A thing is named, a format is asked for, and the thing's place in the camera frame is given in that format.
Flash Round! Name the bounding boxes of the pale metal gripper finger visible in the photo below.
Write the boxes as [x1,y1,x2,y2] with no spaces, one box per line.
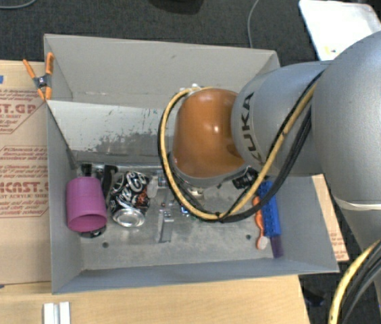
[157,210,166,244]
[164,209,175,244]

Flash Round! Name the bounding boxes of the grey metal bin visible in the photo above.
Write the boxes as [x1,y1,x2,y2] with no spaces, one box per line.
[43,34,341,295]

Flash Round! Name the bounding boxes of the crushed black soda can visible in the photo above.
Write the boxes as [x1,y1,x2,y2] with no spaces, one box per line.
[109,170,152,229]

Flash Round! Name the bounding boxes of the orange and white brush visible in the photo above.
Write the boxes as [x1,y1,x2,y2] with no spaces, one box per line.
[252,195,270,251]

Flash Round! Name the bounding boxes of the blue long toy brick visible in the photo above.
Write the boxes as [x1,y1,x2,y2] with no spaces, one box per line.
[257,180,282,239]

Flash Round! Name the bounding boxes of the pink plastic cup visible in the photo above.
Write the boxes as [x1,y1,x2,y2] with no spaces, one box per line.
[65,175,109,234]

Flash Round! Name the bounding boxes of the brown cardboard board, red print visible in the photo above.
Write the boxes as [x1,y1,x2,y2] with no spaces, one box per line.
[0,58,351,288]

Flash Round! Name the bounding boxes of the black cylinder on white bracket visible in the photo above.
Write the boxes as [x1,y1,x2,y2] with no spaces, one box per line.
[232,167,259,190]

